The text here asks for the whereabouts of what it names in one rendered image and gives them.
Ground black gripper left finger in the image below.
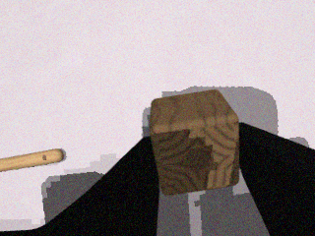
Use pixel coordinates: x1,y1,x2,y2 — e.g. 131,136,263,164
0,137,160,236

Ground tan wooden stick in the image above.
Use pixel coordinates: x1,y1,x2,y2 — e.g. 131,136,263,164
0,148,64,172

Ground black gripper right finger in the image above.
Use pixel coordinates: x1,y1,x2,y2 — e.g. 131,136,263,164
239,122,315,236

